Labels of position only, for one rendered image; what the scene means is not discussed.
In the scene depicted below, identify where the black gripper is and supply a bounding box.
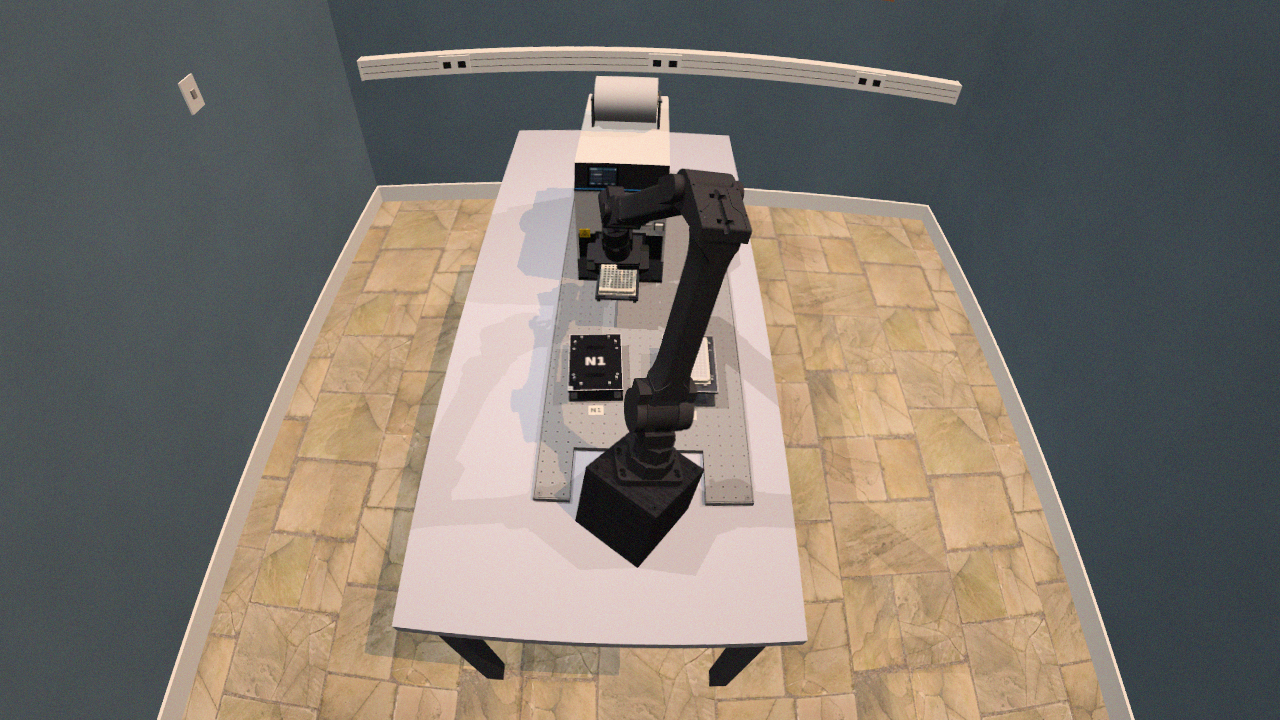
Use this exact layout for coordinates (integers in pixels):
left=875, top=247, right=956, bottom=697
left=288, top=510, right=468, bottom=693
left=586, top=240, right=649, bottom=275

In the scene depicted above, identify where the black rectangular frame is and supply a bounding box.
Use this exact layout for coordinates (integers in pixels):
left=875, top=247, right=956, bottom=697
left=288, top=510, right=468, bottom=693
left=568, top=334, right=623, bottom=401

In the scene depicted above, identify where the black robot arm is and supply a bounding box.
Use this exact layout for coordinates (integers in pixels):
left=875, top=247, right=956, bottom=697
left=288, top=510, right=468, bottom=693
left=598, top=168, right=753, bottom=487

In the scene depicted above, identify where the beige plate with grid of square wells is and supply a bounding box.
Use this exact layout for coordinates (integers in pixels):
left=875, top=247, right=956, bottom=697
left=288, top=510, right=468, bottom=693
left=599, top=265, right=637, bottom=297

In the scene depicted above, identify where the cream multi-well plate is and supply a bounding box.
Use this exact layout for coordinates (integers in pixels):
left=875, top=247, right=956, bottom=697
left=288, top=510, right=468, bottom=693
left=691, top=337, right=710, bottom=386

